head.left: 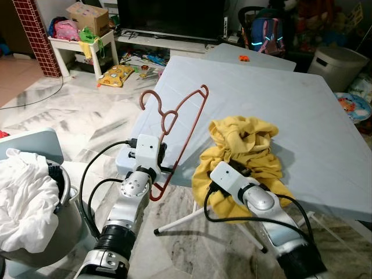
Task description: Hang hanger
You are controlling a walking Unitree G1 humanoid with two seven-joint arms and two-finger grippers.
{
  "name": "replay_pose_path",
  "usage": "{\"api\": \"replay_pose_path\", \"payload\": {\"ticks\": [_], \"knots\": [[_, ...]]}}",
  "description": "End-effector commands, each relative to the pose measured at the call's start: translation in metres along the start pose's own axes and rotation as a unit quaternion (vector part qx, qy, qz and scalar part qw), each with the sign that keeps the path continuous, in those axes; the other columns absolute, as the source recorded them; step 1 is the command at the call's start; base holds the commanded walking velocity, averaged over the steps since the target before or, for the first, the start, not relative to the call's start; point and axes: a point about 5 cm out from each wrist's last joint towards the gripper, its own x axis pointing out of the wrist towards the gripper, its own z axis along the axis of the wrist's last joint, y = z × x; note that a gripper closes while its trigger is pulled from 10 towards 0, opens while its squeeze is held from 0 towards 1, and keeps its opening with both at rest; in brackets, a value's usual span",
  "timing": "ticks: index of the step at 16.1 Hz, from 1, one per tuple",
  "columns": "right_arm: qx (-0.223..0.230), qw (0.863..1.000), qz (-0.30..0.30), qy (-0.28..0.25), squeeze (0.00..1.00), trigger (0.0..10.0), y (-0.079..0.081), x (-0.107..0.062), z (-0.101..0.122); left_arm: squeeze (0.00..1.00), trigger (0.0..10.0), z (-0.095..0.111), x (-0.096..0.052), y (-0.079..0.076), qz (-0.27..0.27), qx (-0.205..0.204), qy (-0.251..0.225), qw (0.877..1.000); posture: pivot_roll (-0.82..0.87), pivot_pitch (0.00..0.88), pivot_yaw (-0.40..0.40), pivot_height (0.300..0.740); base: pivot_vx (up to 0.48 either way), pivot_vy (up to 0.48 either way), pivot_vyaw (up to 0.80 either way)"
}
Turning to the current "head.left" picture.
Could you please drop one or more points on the yellow shirt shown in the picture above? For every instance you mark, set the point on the yellow shirt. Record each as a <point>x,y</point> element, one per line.
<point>244,139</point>

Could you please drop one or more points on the white garment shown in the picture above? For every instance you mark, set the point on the white garment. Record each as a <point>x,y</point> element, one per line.
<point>26,197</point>

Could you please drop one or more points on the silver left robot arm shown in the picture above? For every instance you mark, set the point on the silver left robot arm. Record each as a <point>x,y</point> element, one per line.
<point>125,203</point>

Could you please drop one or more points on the light grey folding table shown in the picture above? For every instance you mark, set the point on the light grey folding table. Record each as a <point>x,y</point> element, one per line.
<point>267,53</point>
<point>261,93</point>

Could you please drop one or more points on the yellow patterned cushion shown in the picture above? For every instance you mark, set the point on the yellow patterned cushion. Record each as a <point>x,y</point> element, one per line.
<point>116,75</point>

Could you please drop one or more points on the orange toy car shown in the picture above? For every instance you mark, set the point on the orange toy car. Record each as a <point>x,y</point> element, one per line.
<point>244,57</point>

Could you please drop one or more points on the white television stand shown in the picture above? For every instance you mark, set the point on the white television stand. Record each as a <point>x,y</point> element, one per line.
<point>174,43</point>

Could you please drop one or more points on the grey laundry basket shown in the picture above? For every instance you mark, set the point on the grey laundry basket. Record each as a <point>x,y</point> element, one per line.
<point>64,226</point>

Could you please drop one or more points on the colourful round stool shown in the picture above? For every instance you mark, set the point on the colourful round stool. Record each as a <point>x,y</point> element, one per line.
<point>351,107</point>

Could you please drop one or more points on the light blue plastic chair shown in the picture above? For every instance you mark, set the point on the light blue plastic chair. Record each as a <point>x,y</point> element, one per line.
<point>29,142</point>

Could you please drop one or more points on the blue backpack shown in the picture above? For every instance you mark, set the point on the blue backpack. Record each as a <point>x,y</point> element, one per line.
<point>267,35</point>

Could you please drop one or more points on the black television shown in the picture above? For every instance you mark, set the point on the black television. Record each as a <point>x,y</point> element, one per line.
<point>174,17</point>

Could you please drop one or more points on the grey round bin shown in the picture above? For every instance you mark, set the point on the grey round bin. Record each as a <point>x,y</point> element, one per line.
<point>337,67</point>

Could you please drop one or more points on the small white side table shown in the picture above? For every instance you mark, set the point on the small white side table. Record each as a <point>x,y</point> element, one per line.
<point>72,45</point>

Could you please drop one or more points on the brown cardboard box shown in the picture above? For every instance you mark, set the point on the brown cardboard box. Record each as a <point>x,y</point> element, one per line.
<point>90,20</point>

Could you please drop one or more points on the pink bag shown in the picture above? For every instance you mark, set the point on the pink bag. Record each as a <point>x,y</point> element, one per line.
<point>67,30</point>

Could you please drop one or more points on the red brick pillar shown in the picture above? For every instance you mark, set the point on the red brick pillar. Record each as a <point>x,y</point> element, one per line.
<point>38,35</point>

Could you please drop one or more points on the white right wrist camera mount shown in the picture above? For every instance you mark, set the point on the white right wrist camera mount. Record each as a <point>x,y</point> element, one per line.
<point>229,177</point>

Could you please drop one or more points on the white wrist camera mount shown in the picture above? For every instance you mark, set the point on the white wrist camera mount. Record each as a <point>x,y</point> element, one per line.
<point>229,177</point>
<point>145,152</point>

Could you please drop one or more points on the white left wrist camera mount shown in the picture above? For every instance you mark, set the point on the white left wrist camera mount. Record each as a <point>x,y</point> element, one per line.
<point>145,152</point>

